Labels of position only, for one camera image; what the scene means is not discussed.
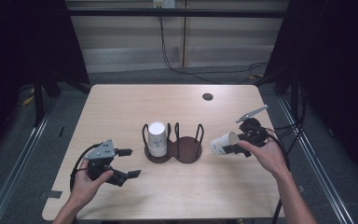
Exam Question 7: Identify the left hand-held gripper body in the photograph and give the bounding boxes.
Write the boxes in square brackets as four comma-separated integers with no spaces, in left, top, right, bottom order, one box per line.
[83,139,119,182]

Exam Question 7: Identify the yellow floor tape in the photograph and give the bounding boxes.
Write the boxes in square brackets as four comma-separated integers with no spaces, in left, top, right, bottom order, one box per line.
[21,88,35,106]

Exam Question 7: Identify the black horizontal metal bar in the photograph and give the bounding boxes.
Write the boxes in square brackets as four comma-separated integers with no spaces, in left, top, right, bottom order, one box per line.
[67,7,286,19]

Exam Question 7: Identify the black floor cables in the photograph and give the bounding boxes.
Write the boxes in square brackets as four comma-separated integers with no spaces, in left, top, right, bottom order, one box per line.
[273,88,308,157]

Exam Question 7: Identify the stack of white cups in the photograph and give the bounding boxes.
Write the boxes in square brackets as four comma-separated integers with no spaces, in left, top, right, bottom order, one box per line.
[147,120,169,158]

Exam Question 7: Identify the dark brown cup holder rack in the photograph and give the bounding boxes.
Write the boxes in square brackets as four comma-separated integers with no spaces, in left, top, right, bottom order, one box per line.
[142,121,205,164]

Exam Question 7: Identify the white printed paper cup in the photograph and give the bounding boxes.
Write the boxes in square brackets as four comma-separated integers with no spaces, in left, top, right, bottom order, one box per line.
[210,131,241,156]

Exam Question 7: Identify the black wall cable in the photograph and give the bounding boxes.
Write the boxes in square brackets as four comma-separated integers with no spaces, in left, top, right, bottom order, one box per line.
[158,17,269,85]

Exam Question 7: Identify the metal floor rail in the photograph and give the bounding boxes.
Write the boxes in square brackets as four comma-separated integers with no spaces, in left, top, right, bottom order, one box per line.
[0,96,59,224]
[277,95,355,224]

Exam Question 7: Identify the black metal stand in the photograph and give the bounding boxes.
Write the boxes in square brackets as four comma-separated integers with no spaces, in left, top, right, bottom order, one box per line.
[289,70,300,126]
[32,70,62,127]

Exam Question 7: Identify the left hand-held gripper cable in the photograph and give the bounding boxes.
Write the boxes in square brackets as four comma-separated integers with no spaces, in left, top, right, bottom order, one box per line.
[69,142,103,192]

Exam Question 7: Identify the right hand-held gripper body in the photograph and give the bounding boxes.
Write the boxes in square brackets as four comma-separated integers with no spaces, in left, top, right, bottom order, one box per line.
[236,104,270,149]

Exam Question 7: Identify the person's right hand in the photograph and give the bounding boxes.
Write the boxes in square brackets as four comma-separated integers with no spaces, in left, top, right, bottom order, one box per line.
[237,137,291,181]

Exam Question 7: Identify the white wall power outlet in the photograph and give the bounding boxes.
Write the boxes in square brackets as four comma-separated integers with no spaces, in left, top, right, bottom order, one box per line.
[153,0,176,9]

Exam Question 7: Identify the person's left hand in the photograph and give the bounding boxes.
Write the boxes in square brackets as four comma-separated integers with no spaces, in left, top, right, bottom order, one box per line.
[70,167,115,208]

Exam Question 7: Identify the black curtain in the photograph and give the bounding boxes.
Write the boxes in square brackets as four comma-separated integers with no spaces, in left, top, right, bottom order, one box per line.
[0,0,90,160]
[264,0,358,186]

